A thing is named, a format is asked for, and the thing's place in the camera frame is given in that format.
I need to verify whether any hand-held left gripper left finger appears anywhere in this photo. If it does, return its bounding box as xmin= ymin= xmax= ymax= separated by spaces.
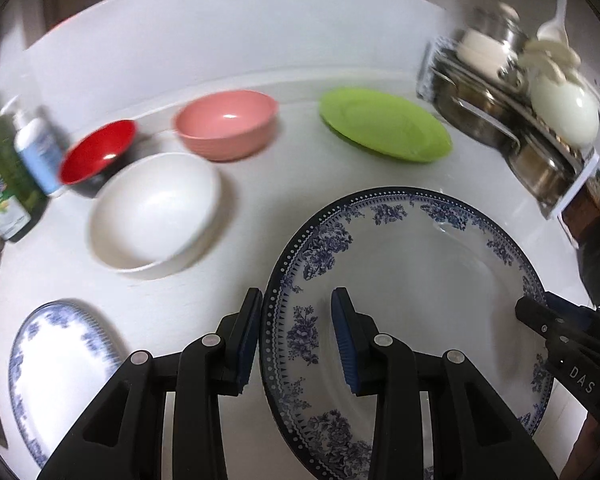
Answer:
xmin=36 ymin=287 xmax=264 ymax=480

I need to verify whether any large steel pot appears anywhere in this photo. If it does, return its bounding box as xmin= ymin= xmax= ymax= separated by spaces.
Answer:
xmin=432 ymin=67 xmax=518 ymax=148

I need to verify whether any small blue floral plate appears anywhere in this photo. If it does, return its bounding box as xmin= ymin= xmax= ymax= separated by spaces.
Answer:
xmin=8 ymin=300 xmax=131 ymax=468

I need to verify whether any steel lidded pot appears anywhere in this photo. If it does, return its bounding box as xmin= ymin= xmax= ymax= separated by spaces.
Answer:
xmin=480 ymin=2 xmax=531 ymax=66

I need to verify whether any green plate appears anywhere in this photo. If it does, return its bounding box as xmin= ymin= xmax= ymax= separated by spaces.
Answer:
xmin=318 ymin=87 xmax=453 ymax=163

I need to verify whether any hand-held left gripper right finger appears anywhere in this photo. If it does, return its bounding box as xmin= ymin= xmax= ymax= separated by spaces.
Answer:
xmin=330 ymin=287 xmax=561 ymax=480

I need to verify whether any white blue pump bottle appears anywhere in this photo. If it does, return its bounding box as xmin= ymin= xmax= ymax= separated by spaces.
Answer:
xmin=0 ymin=95 xmax=66 ymax=198

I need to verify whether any white rice paddle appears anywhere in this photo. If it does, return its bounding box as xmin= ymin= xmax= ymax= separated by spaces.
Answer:
xmin=536 ymin=0 xmax=572 ymax=45

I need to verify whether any red bowl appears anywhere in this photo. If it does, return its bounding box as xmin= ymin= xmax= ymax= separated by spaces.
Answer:
xmin=59 ymin=120 xmax=138 ymax=196

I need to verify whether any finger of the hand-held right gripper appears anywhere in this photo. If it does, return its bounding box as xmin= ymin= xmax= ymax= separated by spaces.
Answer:
xmin=515 ymin=297 xmax=588 ymax=341
xmin=545 ymin=292 xmax=600 ymax=331

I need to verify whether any white dish rack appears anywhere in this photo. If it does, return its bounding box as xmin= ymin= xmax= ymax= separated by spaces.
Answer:
xmin=417 ymin=35 xmax=600 ymax=221

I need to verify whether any green dish soap bottle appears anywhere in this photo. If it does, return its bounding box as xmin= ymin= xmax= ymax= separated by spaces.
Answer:
xmin=0 ymin=105 xmax=48 ymax=243

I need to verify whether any small steel pot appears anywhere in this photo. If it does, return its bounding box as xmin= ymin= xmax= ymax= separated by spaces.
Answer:
xmin=507 ymin=127 xmax=581 ymax=206

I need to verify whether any large blue floral plate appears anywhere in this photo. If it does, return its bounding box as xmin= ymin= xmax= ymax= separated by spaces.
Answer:
xmin=258 ymin=187 xmax=556 ymax=480

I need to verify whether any pink bowl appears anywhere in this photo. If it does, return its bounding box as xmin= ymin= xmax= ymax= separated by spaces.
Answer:
xmin=174 ymin=90 xmax=280 ymax=162

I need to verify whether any stack of white bowls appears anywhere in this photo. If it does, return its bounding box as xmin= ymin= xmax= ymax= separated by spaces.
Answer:
xmin=455 ymin=27 xmax=506 ymax=71

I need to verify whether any large white round bowl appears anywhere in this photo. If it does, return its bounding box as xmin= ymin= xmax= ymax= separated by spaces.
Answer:
xmin=530 ymin=72 xmax=600 ymax=146

